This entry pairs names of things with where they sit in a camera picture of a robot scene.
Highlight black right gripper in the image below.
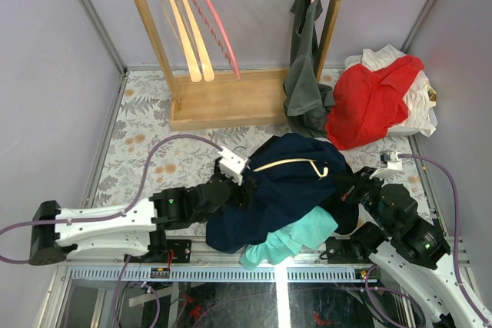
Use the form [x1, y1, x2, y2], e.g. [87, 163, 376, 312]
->
[331, 164, 394, 233]

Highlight cream plastic hanger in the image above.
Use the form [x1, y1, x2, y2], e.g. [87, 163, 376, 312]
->
[252, 158, 329, 178]

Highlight navy blue t-shirt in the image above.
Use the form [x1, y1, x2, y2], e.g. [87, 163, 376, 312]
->
[206, 133, 351, 253]

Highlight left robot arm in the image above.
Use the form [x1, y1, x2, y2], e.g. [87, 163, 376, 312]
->
[28, 174, 258, 266]

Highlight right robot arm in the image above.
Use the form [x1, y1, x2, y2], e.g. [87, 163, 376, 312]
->
[324, 167, 491, 327]

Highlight black t-shirt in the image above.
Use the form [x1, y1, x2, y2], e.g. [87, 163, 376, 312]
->
[330, 174, 361, 235]

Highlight teal t-shirt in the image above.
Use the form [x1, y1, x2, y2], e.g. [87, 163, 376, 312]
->
[240, 206, 338, 270]

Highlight red t-shirt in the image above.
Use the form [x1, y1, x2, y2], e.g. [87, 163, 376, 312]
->
[325, 55, 424, 151]

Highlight grey t-shirt on hanger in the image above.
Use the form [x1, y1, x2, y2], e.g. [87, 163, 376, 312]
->
[283, 0, 335, 137]

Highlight pink twisted-bar hanger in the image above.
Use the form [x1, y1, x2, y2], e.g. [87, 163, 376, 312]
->
[191, 0, 241, 81]

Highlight light wooden hanger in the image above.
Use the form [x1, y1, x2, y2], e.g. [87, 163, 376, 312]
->
[164, 0, 202, 82]
[179, 0, 214, 82]

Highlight light wooden hanger left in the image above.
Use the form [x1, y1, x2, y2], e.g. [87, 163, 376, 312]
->
[164, 0, 202, 82]

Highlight wooden clothes rack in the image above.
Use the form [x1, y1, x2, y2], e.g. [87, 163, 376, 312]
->
[120, 0, 354, 131]

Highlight floral table mat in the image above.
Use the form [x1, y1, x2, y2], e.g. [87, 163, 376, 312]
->
[86, 71, 432, 223]

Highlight white garment pile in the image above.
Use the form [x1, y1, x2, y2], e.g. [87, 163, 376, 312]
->
[344, 45, 437, 137]

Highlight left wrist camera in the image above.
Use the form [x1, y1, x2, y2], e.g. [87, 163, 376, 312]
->
[218, 147, 249, 186]

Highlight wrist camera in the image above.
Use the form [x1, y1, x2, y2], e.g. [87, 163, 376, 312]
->
[370, 151, 403, 179]
[218, 147, 249, 186]

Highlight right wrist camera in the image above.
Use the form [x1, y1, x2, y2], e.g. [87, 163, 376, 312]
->
[370, 151, 403, 179]

